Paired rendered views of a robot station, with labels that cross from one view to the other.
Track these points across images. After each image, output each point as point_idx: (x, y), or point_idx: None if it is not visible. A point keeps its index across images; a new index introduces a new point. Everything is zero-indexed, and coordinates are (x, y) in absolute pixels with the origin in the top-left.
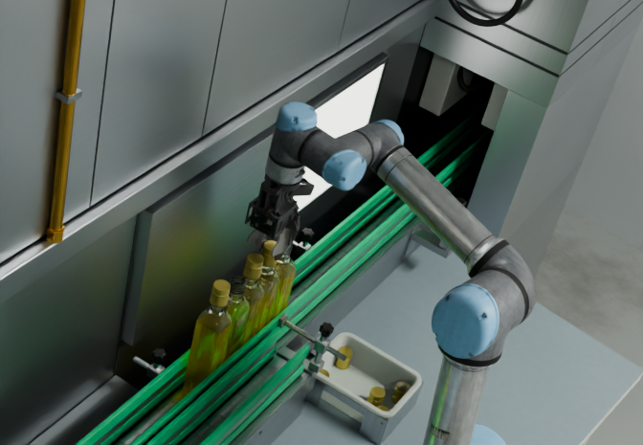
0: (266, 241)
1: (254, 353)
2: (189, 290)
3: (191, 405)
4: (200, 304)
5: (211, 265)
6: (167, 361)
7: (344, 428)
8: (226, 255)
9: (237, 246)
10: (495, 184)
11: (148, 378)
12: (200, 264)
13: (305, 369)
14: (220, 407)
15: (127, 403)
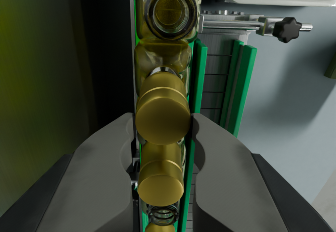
0: (138, 120)
1: (200, 110)
2: (78, 121)
3: (187, 194)
4: (78, 28)
5: (58, 79)
6: (101, 64)
7: (272, 8)
8: (50, 29)
9: None
10: None
11: (105, 89)
12: (54, 131)
13: (241, 33)
14: None
15: (144, 218)
